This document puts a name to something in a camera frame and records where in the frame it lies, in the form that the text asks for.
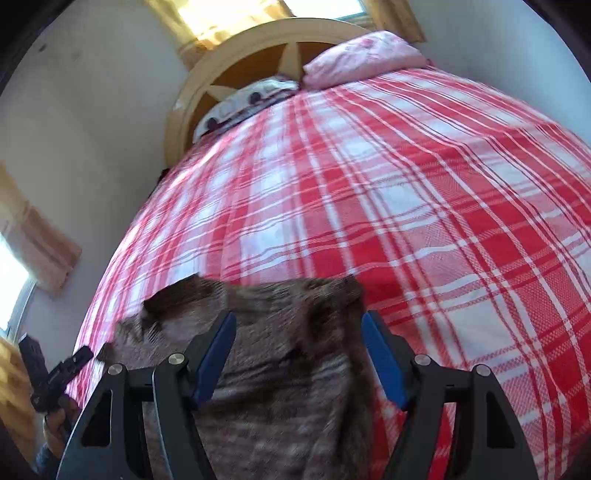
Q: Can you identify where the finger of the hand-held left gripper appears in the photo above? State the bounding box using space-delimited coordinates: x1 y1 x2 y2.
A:
47 347 93 385

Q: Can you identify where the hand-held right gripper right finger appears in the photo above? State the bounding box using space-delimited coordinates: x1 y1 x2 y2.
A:
361 310 539 480

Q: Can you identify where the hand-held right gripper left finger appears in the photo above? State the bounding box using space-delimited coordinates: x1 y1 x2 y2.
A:
55 310 237 480

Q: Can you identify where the brown knitted sweater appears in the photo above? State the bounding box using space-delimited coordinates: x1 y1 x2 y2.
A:
95 273 384 480

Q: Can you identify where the person's left hand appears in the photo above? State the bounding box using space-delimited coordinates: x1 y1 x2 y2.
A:
44 396 82 460

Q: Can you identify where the large side window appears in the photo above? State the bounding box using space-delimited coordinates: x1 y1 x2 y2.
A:
0 233 36 340

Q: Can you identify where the yellow sheer curtain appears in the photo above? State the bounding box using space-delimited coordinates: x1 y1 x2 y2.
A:
0 165 82 292
145 0 296 68
369 0 426 44

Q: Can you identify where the red plaid bed sheet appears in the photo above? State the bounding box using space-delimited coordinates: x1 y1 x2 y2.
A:
65 65 591 480

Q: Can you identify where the white printed pillow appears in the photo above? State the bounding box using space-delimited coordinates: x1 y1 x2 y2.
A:
193 78 301 141

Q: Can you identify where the cream wooden headboard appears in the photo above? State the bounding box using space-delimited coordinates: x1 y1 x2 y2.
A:
164 18 375 168

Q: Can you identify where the pink pillow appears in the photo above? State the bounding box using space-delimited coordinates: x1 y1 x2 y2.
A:
302 30 428 89

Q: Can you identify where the small window behind headboard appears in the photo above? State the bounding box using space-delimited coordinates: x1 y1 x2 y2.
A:
281 0 370 20

